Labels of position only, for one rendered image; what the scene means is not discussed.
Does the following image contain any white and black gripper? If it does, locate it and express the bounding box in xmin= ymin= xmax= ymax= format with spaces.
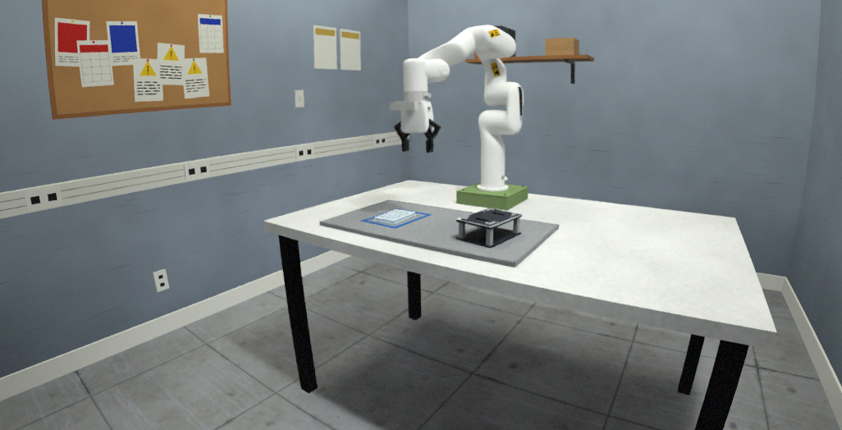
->
xmin=394 ymin=101 xmax=441 ymax=153

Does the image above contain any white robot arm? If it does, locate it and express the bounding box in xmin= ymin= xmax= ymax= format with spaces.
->
xmin=390 ymin=25 xmax=524 ymax=192

